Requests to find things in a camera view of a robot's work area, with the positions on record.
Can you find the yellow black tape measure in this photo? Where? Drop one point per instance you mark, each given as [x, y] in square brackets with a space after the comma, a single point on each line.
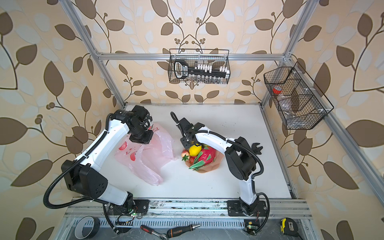
[289, 227]

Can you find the orange persimmon with green calyx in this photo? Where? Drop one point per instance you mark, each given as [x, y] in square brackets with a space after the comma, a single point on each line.
[185, 155]

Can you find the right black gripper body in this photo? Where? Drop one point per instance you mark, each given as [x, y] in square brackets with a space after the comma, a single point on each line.
[185, 142]

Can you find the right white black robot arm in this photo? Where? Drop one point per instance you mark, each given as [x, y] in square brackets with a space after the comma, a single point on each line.
[242, 159]

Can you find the black socket tool set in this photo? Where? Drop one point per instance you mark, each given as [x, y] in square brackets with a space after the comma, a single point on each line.
[183, 71]

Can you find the yellow lemon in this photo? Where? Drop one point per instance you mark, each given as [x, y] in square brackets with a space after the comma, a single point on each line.
[195, 150]

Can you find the black wire basket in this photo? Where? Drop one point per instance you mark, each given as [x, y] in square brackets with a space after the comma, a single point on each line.
[314, 104]
[215, 57]

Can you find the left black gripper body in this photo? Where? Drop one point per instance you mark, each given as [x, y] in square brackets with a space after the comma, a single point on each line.
[141, 135]

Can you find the pink dragon fruit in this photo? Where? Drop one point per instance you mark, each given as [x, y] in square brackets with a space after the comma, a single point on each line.
[204, 158]

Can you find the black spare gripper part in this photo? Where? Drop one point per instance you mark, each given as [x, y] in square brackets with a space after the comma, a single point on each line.
[257, 148]

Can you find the back black wire basket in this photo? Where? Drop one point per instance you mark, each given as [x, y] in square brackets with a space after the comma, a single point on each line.
[215, 57]

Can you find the black tape roll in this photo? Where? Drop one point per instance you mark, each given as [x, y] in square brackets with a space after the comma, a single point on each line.
[87, 228]

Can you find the black orange screwdriver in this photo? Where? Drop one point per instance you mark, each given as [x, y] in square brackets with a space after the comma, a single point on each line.
[177, 231]

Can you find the clear bottle with red cap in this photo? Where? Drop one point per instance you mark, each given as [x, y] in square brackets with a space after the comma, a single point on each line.
[288, 105]

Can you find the pink plastic bag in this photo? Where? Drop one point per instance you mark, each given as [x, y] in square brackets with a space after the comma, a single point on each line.
[146, 161]

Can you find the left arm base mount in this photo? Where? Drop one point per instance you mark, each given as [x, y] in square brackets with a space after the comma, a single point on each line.
[135, 207]

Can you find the small green circuit board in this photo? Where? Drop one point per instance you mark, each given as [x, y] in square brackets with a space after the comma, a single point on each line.
[251, 226]

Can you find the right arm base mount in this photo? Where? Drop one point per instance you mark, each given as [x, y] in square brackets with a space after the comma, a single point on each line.
[237, 208]

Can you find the red strawberry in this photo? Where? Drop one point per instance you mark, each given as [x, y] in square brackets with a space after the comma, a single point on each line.
[192, 160]

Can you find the right black wire basket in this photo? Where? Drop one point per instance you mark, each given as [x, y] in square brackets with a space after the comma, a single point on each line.
[314, 104]

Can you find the red handled ratchet wrench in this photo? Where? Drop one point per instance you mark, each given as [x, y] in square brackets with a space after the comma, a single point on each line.
[153, 232]

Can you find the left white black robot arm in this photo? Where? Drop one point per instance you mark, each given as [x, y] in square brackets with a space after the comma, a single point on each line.
[83, 176]

